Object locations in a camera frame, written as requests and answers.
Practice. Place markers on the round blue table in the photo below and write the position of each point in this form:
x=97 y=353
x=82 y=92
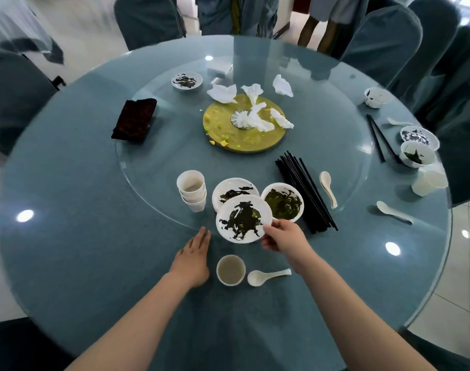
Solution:
x=84 y=227

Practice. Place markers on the person's right hand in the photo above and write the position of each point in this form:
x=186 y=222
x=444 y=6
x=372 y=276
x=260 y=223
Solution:
x=289 y=239

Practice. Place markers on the folded white napkin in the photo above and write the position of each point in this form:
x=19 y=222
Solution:
x=219 y=68

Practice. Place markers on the stack of white plates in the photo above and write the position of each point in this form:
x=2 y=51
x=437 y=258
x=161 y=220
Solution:
x=219 y=189

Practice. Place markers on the blue clothed background table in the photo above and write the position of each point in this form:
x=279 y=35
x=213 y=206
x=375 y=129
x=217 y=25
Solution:
x=466 y=73

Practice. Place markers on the red door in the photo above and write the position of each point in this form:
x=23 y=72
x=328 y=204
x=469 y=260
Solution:
x=301 y=3

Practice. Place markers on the crumpled white tissue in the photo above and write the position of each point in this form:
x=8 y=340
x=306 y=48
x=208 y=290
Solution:
x=281 y=118
x=252 y=90
x=282 y=86
x=221 y=94
x=258 y=121

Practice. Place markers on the person's left forearm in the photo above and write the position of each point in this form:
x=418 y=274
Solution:
x=130 y=328

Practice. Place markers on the person's left hand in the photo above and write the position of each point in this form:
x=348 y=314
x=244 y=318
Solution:
x=192 y=266

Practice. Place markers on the round glass turntable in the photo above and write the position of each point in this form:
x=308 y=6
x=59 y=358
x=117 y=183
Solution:
x=161 y=158

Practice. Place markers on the person's right forearm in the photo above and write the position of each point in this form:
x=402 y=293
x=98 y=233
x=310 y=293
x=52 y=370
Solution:
x=358 y=320

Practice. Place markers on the round white clothed table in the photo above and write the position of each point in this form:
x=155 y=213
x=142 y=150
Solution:
x=11 y=23

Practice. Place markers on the bundle of black chopsticks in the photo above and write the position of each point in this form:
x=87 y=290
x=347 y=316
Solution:
x=308 y=197

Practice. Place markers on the stack of white bowls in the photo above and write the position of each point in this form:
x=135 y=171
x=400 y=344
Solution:
x=301 y=206

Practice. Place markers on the dark red cloth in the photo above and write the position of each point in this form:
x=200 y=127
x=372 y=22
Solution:
x=134 y=120

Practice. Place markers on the yellow round disc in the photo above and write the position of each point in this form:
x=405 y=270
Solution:
x=266 y=139

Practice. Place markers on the blue covered chair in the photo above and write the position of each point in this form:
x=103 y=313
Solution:
x=150 y=19
x=381 y=46
x=451 y=359
x=18 y=104
x=466 y=162
x=432 y=34
x=22 y=343

